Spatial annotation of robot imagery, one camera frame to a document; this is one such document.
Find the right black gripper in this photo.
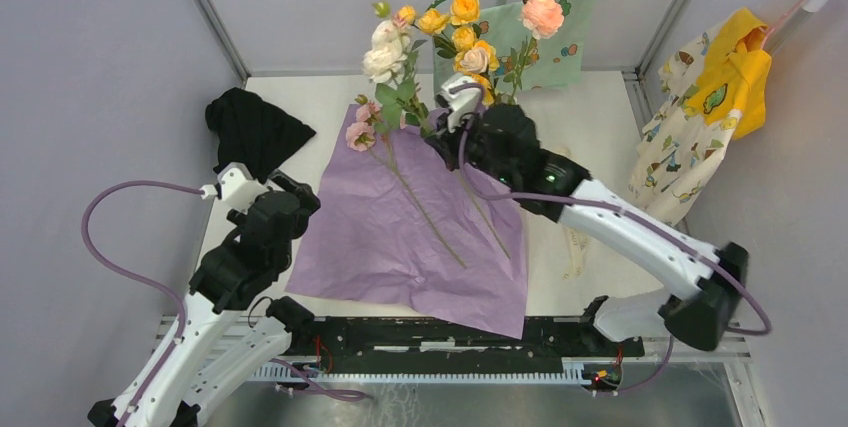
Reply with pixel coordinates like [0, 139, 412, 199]
[426, 102, 517, 188]

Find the single pale pink bud stem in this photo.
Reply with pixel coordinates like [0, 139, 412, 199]
[457, 46, 497, 75]

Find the black cloth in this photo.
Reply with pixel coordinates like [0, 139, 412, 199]
[205, 88, 316, 182]

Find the yellow rose stem bunch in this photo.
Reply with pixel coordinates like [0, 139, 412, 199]
[390, 0, 500, 106]

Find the purple wrapping paper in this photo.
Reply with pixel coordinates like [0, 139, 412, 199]
[286, 128, 528, 338]

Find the large pink rose stem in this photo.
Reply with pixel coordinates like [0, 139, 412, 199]
[497, 0, 575, 102]

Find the small pink rose stem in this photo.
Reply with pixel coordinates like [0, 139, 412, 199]
[345, 94, 467, 269]

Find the white rose stem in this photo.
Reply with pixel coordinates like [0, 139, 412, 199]
[361, 0, 513, 261]

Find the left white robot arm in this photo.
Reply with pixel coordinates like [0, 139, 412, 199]
[81, 163, 321, 426]

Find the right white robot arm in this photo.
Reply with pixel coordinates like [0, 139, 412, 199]
[425, 105, 749, 355]

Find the green cartoon print towel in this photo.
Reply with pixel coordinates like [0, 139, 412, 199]
[434, 0, 595, 103]

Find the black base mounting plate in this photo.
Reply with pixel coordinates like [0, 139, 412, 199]
[285, 316, 645, 374]

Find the yellow cartoon print shirt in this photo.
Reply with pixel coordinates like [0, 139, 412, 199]
[628, 8, 772, 226]

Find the small circuit board with LED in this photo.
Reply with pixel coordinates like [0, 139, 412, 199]
[590, 370, 618, 391]

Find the pink clothes hanger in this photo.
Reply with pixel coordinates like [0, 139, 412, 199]
[761, 0, 809, 49]

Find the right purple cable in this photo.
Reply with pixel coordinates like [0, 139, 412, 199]
[449, 82, 774, 395]

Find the purple cable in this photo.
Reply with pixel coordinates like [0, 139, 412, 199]
[449, 82, 774, 395]
[80, 180, 372, 427]

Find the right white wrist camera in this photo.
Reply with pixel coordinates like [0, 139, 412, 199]
[435, 73, 486, 133]

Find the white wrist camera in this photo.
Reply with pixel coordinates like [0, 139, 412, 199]
[435, 73, 486, 133]
[200, 162, 269, 213]

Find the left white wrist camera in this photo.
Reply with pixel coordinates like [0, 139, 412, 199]
[200, 162, 269, 213]

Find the white slotted cable duct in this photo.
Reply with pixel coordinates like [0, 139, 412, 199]
[235, 358, 624, 386]

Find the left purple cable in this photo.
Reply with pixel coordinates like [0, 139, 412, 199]
[80, 180, 372, 427]

